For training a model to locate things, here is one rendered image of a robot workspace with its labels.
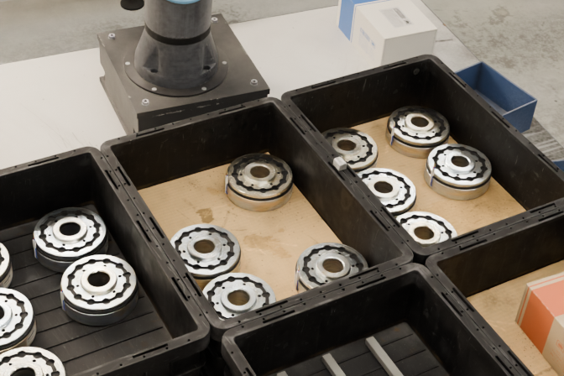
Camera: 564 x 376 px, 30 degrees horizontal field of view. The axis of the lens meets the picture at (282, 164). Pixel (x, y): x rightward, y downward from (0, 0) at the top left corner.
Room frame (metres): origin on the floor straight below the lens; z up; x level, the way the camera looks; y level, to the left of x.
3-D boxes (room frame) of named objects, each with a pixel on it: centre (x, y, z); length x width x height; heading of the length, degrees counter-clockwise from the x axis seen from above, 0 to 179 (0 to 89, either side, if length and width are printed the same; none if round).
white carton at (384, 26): (1.86, -0.19, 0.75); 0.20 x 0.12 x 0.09; 27
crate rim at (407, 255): (1.09, 0.04, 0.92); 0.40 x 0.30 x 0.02; 32
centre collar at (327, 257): (1.04, -0.08, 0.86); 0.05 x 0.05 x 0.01
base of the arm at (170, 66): (1.57, 0.21, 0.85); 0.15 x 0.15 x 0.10
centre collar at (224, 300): (0.96, 0.04, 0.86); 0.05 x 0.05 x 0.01
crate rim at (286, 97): (1.25, -0.21, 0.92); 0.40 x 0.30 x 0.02; 32
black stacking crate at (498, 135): (1.25, -0.21, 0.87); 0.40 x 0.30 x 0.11; 32
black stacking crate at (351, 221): (1.09, 0.04, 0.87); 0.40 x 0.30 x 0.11; 32
